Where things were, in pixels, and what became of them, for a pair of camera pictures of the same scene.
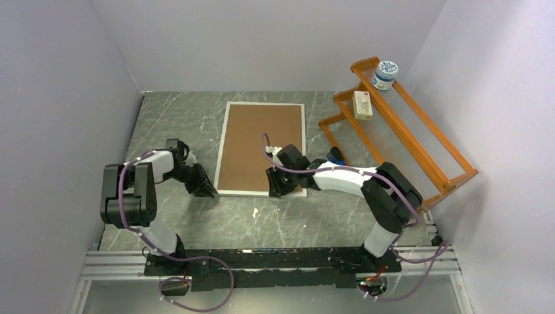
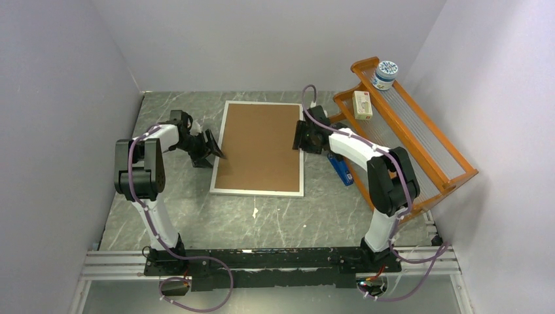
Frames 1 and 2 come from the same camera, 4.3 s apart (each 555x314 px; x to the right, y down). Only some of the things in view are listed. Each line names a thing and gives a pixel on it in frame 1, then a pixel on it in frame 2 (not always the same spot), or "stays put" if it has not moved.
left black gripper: x=202 y=186 → x=198 y=159
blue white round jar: x=385 y=74 stays put
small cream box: x=362 y=105 stays put
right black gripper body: x=283 y=182 → x=304 y=139
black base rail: x=213 y=269 stays put
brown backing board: x=243 y=164 stays put
